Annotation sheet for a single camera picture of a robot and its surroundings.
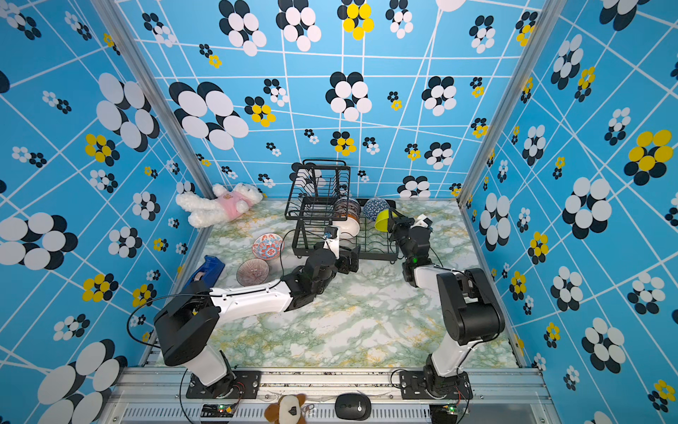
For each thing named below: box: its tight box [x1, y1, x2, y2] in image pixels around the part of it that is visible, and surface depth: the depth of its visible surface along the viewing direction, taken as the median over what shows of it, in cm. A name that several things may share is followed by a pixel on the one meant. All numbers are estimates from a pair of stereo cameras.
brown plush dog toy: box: [264, 393, 307, 424], surface depth 69 cm
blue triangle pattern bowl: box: [362, 197, 391, 222], surface depth 114 cm
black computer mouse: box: [334, 393, 372, 422], surface depth 70 cm
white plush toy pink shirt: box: [175, 182, 264, 228], surface depth 107 cm
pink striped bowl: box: [236, 257, 270, 287], surface depth 96 cm
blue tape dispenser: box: [181, 254, 226, 292], surface depth 95 cm
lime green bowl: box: [374, 208, 399, 233], surface depth 90 cm
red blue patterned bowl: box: [251, 233, 285, 261], surface depth 104 cm
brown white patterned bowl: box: [333, 196, 362, 222], surface depth 110 cm
